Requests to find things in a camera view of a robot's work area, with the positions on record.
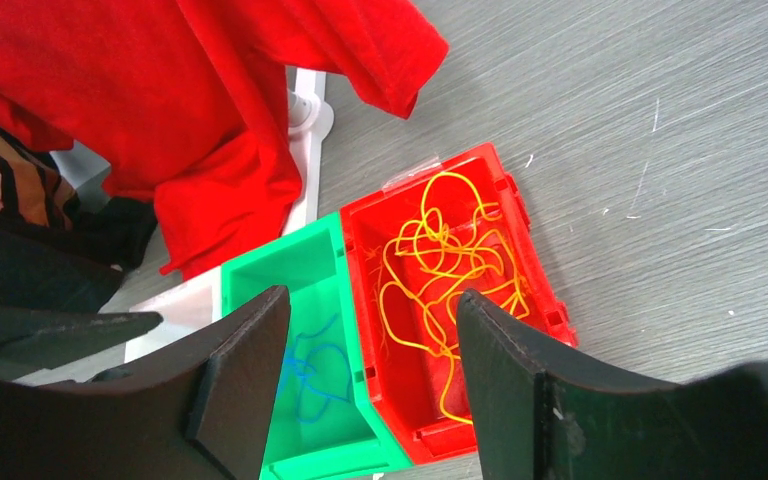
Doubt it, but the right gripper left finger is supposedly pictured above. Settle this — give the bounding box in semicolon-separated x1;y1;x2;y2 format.
0;286;291;479

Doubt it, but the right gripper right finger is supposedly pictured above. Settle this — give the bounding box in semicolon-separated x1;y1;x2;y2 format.
457;290;768;479

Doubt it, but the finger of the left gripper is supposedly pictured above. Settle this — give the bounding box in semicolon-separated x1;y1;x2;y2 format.
0;306;163;380

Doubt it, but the blue cable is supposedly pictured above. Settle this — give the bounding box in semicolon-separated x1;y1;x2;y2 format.
277;312;353;425

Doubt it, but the black t-shirt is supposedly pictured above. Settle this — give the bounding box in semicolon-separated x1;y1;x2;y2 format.
0;127;157;313

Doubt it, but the white plastic bin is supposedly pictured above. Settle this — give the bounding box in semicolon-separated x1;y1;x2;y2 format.
16;267;222;386

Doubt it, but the green plastic bin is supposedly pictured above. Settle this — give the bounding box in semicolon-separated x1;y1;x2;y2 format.
220;213;413;479

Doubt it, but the red plastic bin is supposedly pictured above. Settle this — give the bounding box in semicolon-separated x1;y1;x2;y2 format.
339;143;578;465

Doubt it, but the red t-shirt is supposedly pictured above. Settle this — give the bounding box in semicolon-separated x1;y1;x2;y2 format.
0;1;448;278

